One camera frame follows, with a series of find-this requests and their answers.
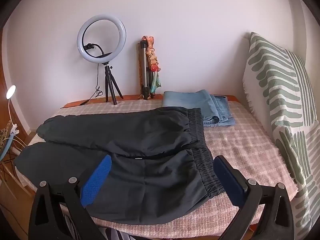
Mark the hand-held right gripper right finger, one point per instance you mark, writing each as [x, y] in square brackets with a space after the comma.
[227, 177]

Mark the striped cloth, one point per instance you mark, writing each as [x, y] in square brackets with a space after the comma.
[120, 235]

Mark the folded tripod with colourful cloth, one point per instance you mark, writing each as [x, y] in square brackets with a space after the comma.
[153, 62]

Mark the orange wooden bed frame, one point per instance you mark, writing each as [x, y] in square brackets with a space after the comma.
[130, 97]

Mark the folded blue jeans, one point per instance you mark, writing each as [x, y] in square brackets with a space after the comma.
[185, 100]

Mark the pink checked blanket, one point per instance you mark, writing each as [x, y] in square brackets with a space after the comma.
[237, 142]

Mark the green striped white pillow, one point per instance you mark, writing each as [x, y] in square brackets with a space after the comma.
[275, 80]

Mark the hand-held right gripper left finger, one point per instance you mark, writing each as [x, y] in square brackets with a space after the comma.
[97, 180]

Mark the black pants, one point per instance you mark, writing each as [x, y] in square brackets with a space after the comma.
[150, 135]

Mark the wooden door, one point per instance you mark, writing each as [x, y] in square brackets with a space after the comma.
[15, 120]

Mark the folded silver tripod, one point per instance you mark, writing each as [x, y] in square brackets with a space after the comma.
[144, 67]

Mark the white clip lamp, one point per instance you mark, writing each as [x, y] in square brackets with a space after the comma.
[11, 90]

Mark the leopard print cushion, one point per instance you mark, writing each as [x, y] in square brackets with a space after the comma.
[3, 135]

